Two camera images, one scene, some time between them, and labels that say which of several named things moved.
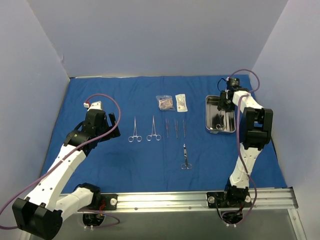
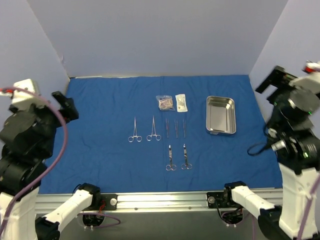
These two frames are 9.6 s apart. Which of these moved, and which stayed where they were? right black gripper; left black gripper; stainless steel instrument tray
Moved: left black gripper; right black gripper
Stayed: stainless steel instrument tray
